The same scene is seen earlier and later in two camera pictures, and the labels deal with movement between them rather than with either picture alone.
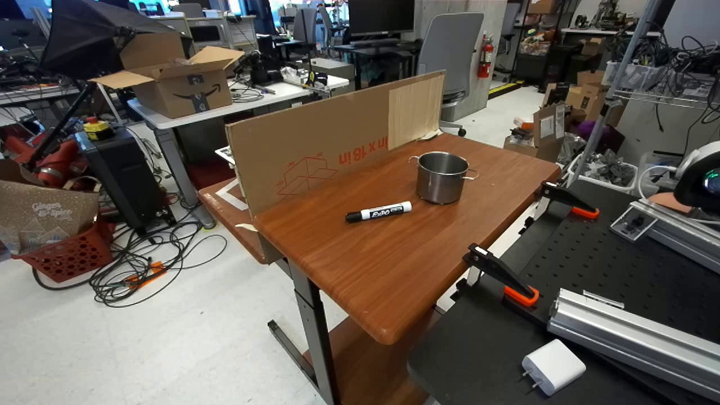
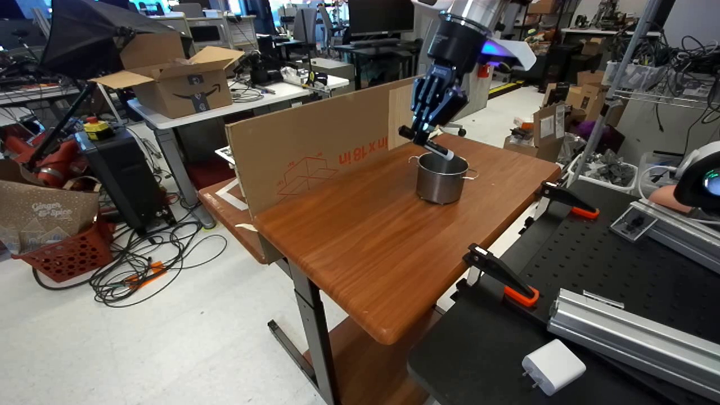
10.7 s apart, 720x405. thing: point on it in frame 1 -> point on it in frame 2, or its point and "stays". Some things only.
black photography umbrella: (83, 38) stays
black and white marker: (378, 211) -> (449, 153)
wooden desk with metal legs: (374, 247) stays
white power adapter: (552, 368) stays
